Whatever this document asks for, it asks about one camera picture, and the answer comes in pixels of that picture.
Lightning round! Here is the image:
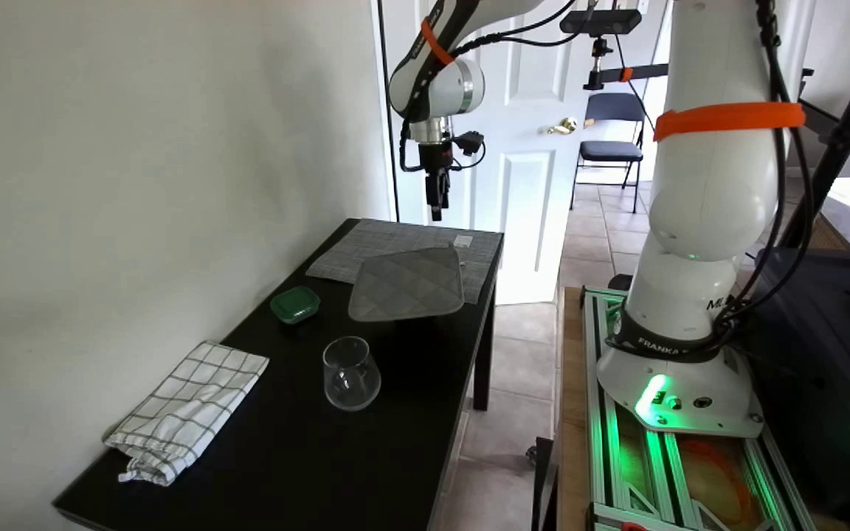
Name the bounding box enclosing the white checkered cloth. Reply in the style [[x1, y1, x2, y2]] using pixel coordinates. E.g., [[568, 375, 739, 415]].
[[102, 340, 276, 490]]

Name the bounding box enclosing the clear stemless glass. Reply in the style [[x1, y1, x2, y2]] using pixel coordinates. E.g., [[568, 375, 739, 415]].
[[320, 332, 386, 415]]

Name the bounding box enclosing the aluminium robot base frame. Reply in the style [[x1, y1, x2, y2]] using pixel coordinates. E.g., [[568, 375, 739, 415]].
[[578, 282, 823, 531]]

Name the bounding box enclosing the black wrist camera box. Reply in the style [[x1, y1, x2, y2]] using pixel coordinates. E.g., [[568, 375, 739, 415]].
[[448, 126, 493, 169]]

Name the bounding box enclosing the wide orange strap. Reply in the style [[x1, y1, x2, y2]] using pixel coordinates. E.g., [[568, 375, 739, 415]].
[[650, 96, 808, 145]]

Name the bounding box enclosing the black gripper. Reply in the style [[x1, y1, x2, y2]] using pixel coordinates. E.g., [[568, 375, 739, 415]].
[[417, 135, 459, 223]]

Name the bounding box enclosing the brass door handle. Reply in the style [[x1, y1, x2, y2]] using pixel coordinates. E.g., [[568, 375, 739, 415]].
[[538, 112, 586, 138]]

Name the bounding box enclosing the green square lid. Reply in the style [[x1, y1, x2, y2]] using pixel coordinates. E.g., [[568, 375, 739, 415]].
[[267, 282, 324, 326]]

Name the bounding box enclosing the black table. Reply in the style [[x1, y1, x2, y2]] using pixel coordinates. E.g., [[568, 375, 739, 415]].
[[51, 214, 507, 531]]

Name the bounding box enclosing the black stand pole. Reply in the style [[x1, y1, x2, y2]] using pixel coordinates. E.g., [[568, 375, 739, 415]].
[[782, 12, 850, 254]]

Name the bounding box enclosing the dark folding chair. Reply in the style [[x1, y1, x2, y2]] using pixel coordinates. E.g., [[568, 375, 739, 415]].
[[568, 87, 650, 219]]

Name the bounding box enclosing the grey quilted pot holder mat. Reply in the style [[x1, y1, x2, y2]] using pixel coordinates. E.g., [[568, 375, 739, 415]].
[[346, 242, 469, 326]]

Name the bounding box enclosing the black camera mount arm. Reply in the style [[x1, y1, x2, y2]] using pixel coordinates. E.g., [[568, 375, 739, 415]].
[[581, 31, 673, 95]]

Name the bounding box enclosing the grey woven placemat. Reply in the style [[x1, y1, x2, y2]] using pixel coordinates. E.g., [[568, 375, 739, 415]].
[[304, 214, 504, 304]]

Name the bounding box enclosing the white panel door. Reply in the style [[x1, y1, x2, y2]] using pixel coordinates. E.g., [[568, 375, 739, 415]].
[[379, 0, 686, 309]]

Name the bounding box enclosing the black camera on mount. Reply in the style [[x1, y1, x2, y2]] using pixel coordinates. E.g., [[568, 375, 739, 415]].
[[559, 5, 646, 37]]

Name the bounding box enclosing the narrow orange strap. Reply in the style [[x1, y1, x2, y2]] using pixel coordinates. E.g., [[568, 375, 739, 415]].
[[417, 17, 459, 70]]

